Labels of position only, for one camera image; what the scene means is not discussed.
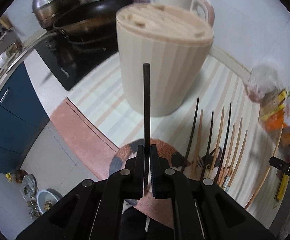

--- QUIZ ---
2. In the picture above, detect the long black chopstick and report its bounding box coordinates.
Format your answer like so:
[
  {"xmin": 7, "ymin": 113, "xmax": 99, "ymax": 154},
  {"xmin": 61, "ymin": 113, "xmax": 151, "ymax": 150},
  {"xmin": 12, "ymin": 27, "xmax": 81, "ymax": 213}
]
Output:
[{"xmin": 215, "ymin": 102, "xmax": 232, "ymax": 184}]

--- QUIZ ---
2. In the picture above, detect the blue kitchen cabinet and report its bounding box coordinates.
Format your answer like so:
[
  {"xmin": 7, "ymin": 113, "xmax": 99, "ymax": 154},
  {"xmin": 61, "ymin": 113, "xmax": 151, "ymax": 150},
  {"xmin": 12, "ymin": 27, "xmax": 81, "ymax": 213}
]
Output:
[{"xmin": 0, "ymin": 63, "xmax": 50, "ymax": 173}]

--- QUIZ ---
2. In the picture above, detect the yellow utility knife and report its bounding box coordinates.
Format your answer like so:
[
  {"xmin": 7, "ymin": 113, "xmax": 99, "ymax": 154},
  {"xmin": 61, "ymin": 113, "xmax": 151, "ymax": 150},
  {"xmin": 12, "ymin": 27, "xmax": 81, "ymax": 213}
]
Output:
[{"xmin": 275, "ymin": 174, "xmax": 289, "ymax": 202}]

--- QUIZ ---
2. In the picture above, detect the clear plastic storage bin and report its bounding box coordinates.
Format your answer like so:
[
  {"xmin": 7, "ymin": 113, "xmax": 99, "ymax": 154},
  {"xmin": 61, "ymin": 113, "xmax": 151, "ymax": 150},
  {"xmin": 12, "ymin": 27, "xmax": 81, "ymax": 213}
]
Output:
[{"xmin": 245, "ymin": 88, "xmax": 290, "ymax": 209}]

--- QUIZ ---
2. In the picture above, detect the light wooden chopstick thin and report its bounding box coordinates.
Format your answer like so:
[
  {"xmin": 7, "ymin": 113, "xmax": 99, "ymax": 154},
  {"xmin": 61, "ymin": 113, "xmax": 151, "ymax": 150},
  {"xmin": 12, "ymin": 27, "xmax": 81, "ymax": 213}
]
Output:
[{"xmin": 190, "ymin": 109, "xmax": 203, "ymax": 178}]

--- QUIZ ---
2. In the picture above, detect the orange seasoning package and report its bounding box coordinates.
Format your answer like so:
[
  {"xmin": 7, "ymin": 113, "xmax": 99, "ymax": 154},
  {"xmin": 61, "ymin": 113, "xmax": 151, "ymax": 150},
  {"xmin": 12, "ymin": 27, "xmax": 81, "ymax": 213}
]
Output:
[{"xmin": 261, "ymin": 110, "xmax": 290, "ymax": 146}]

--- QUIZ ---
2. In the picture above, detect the striped table mat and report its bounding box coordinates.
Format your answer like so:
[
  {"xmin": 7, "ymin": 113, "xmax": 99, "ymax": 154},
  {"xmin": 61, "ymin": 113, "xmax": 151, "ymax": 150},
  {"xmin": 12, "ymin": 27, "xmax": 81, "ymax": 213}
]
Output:
[{"xmin": 51, "ymin": 54, "xmax": 280, "ymax": 227}]

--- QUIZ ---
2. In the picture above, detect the white bowl on floor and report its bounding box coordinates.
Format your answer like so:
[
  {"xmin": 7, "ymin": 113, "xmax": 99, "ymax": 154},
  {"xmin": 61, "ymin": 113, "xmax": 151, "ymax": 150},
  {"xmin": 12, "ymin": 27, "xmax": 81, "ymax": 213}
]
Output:
[{"xmin": 36, "ymin": 190, "xmax": 61, "ymax": 214}]

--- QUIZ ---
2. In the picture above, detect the plastic bag with food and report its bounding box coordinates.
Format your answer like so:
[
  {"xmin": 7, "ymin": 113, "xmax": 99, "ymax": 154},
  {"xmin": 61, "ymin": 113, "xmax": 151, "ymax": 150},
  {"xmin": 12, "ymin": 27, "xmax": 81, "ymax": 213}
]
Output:
[{"xmin": 243, "ymin": 62, "xmax": 284, "ymax": 103}]

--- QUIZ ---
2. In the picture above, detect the black induction cooktop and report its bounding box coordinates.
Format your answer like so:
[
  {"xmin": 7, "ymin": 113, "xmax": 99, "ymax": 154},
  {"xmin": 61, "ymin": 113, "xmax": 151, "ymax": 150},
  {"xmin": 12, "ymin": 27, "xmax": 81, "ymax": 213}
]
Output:
[{"xmin": 35, "ymin": 34, "xmax": 118, "ymax": 91}]

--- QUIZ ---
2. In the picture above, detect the beige striped utensil holder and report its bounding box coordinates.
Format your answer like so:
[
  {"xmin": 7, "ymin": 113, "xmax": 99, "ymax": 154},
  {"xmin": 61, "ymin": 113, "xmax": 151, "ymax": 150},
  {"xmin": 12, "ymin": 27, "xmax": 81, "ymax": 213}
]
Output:
[{"xmin": 116, "ymin": 3, "xmax": 214, "ymax": 116}]

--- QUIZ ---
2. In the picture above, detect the black wok pan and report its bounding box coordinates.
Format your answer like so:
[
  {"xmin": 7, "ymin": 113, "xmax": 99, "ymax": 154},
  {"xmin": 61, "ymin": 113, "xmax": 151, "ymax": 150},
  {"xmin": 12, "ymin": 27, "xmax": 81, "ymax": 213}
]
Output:
[{"xmin": 53, "ymin": 0, "xmax": 135, "ymax": 36}]

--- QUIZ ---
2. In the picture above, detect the pink white dish rack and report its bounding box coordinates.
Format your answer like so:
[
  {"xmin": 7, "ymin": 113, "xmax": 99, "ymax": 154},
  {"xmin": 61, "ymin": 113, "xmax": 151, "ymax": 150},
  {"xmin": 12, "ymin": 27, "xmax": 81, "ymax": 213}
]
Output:
[{"xmin": 153, "ymin": 0, "xmax": 215, "ymax": 27}]

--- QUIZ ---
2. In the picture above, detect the steel pot with lid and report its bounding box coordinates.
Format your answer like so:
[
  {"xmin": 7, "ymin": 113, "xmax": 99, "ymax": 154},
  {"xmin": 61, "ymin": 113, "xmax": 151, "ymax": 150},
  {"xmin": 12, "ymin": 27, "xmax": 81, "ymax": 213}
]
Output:
[{"xmin": 32, "ymin": 0, "xmax": 80, "ymax": 30}]

